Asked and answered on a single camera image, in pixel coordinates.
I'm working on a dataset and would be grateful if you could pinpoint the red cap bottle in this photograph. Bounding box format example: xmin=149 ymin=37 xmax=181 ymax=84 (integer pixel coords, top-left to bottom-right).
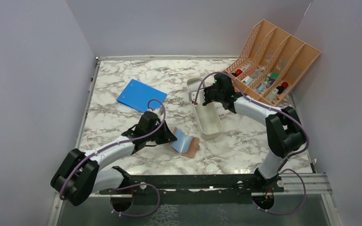
xmin=276 ymin=81 xmax=289 ymax=94

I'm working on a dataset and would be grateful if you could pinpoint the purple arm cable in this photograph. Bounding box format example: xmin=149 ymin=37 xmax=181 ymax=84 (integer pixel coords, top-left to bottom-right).
xmin=58 ymin=99 xmax=167 ymax=201
xmin=192 ymin=72 xmax=310 ymax=216

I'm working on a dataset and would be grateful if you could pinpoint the orange desk organizer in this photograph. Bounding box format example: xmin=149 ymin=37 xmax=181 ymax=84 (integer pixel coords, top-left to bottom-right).
xmin=224 ymin=20 xmax=321 ymax=106

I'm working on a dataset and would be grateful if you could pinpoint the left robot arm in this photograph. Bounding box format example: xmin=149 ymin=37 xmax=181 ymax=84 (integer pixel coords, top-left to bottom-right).
xmin=50 ymin=111 xmax=177 ymax=206

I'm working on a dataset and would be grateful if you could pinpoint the black mounting rail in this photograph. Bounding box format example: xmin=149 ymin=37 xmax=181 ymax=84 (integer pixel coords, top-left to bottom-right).
xmin=99 ymin=174 xmax=284 ymax=193

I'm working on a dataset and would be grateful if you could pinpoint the white oblong plastic tray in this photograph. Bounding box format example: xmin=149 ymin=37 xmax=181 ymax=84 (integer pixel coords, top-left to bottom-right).
xmin=186 ymin=77 xmax=223 ymax=140

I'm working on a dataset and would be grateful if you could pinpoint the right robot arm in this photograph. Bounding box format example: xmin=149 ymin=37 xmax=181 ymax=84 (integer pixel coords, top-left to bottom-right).
xmin=192 ymin=72 xmax=309 ymax=192

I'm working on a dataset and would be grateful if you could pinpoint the tan leather card holder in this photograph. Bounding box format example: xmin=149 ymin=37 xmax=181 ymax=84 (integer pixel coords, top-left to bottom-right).
xmin=170 ymin=127 xmax=200 ymax=158

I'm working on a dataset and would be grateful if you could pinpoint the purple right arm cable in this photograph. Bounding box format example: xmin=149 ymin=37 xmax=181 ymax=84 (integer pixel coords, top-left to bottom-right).
xmin=192 ymin=72 xmax=310 ymax=216

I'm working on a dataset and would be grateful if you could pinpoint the green cap bottle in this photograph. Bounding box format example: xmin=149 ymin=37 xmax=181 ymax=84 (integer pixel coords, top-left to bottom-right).
xmin=266 ymin=73 xmax=279 ymax=82

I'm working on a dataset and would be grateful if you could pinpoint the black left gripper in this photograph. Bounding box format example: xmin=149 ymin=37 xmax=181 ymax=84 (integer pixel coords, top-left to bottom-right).
xmin=146 ymin=120 xmax=177 ymax=145

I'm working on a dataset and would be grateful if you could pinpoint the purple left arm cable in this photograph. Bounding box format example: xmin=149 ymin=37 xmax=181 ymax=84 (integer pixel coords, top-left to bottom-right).
xmin=58 ymin=99 xmax=167 ymax=201

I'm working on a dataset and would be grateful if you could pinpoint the blue folder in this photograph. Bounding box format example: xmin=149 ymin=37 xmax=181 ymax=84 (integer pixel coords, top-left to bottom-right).
xmin=117 ymin=79 xmax=167 ymax=112

